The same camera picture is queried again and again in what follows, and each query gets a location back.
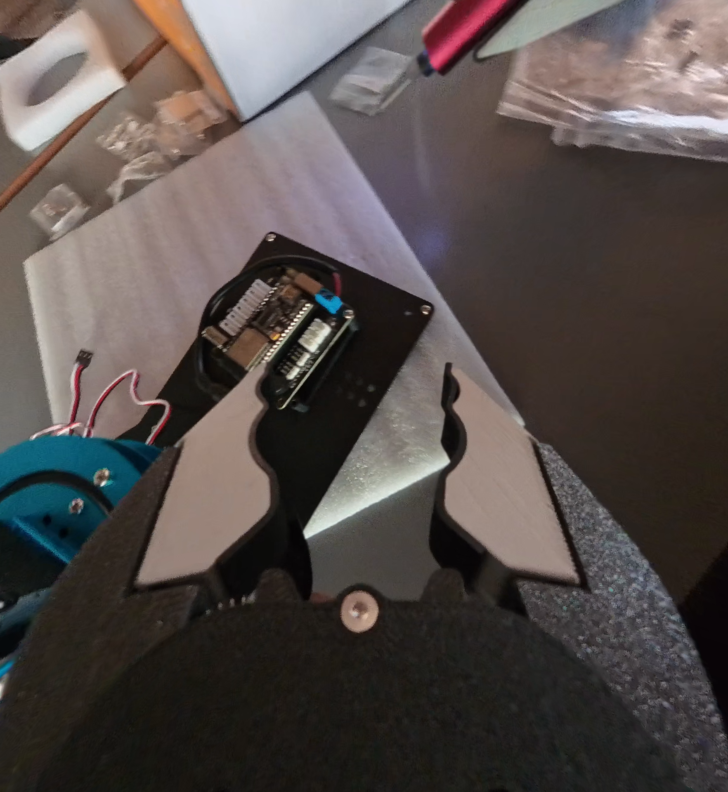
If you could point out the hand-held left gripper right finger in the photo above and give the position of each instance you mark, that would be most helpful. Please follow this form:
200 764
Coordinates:
500 495

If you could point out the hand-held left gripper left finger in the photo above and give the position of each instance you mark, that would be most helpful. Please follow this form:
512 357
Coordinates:
209 495

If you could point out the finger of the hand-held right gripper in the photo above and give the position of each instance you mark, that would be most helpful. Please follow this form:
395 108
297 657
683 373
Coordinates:
543 18

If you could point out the red electric screwdriver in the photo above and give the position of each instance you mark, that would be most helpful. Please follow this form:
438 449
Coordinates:
463 34

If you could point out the blue robot arm base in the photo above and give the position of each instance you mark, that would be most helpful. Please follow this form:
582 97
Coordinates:
30 489

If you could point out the grey desk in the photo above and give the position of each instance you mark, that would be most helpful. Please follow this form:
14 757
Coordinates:
587 309

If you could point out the large clear plastic bag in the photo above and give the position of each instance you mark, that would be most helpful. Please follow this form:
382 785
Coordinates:
649 80

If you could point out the green control circuit board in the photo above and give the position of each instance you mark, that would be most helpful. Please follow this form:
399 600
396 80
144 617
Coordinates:
265 328

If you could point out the small clear plastic bag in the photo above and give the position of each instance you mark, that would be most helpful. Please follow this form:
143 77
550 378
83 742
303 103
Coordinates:
59 209
370 80
132 158
187 114

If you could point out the white and orange box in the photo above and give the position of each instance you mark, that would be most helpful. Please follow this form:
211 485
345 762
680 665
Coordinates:
277 49

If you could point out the white foam sheet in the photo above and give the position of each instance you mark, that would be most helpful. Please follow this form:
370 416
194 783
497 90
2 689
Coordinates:
184 216

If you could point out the white foam block with hole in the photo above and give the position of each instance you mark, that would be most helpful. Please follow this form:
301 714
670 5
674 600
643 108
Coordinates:
17 117

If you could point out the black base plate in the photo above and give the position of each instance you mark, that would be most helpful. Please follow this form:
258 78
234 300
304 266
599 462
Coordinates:
376 346

